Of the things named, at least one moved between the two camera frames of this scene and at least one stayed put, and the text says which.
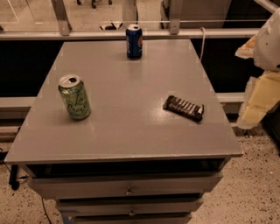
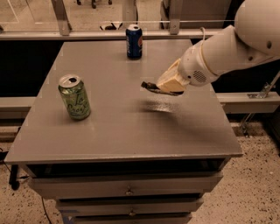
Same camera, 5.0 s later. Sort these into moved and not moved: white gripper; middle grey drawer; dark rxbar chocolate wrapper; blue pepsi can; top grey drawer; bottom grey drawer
Moved: dark rxbar chocolate wrapper; white gripper
Not moved: top grey drawer; blue pepsi can; bottom grey drawer; middle grey drawer
